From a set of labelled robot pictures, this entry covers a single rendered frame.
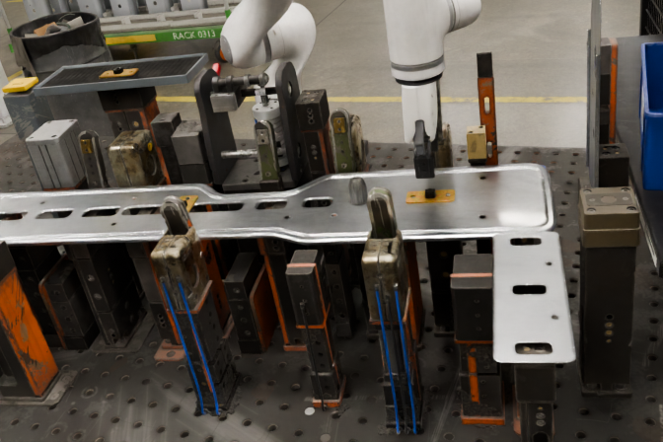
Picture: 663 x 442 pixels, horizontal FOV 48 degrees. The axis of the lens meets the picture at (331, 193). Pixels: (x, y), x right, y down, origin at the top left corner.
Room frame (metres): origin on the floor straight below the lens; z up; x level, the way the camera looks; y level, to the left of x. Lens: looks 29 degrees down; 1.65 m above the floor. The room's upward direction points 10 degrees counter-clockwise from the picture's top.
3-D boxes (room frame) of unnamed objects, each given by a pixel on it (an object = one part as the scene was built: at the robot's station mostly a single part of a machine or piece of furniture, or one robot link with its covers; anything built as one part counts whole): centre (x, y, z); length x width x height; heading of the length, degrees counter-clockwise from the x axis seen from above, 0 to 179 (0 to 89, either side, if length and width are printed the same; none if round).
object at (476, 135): (1.21, -0.28, 0.88); 0.04 x 0.04 x 0.36; 75
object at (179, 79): (1.62, 0.41, 1.16); 0.37 x 0.14 x 0.02; 75
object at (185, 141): (1.44, 0.26, 0.89); 0.13 x 0.11 x 0.38; 165
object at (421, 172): (1.06, -0.15, 1.10); 0.03 x 0.03 x 0.07; 75
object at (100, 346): (1.30, 0.48, 0.84); 0.13 x 0.11 x 0.29; 165
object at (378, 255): (0.93, -0.06, 0.87); 0.12 x 0.09 x 0.35; 165
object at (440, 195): (1.12, -0.17, 1.01); 0.08 x 0.04 x 0.01; 75
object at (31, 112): (1.69, 0.66, 0.92); 0.08 x 0.08 x 0.44; 75
